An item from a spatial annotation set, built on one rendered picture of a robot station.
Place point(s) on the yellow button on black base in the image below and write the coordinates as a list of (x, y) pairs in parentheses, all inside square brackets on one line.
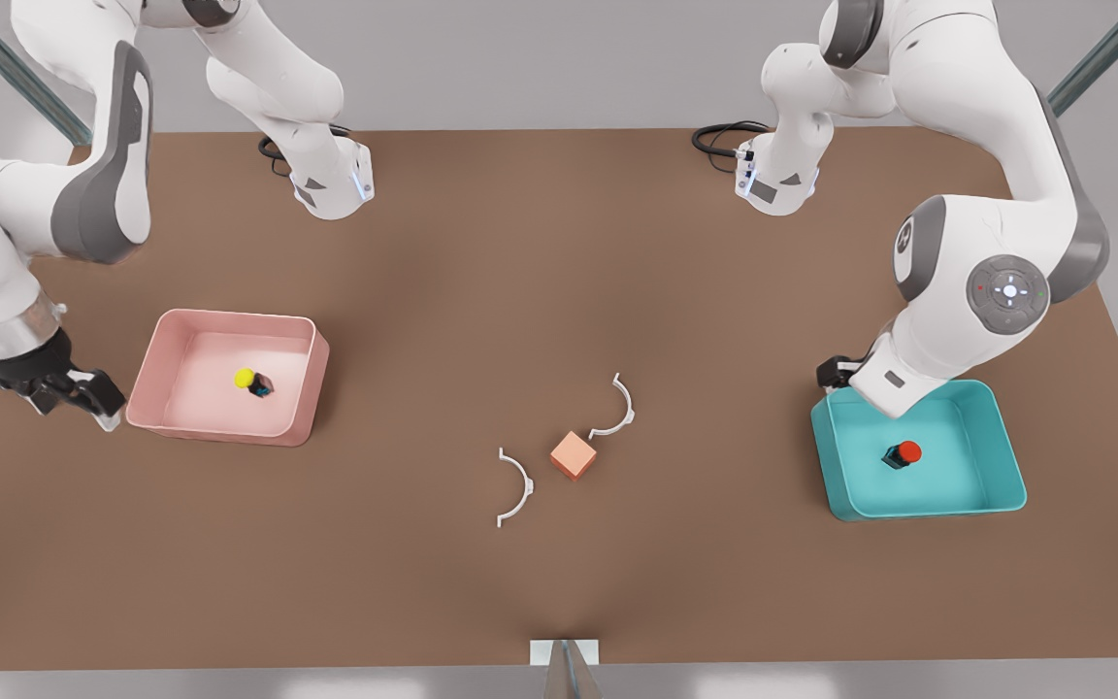
[(246, 379)]

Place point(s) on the pink storage box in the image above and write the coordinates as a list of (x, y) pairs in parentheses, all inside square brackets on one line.
[(229, 388)]

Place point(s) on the blue storage box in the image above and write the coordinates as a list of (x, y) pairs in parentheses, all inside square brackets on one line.
[(957, 466)]

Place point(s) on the red button on black base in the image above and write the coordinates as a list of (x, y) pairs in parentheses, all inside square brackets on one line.
[(905, 453)]

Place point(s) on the silver frame post with foot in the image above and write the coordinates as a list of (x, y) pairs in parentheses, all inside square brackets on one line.
[(569, 670)]

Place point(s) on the orange cube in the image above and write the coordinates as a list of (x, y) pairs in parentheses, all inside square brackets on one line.
[(574, 456)]

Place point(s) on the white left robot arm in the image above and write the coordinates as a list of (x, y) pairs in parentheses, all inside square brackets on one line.
[(967, 243)]

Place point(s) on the white curved clip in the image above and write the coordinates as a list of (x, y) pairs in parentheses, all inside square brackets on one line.
[(523, 481), (626, 403)]

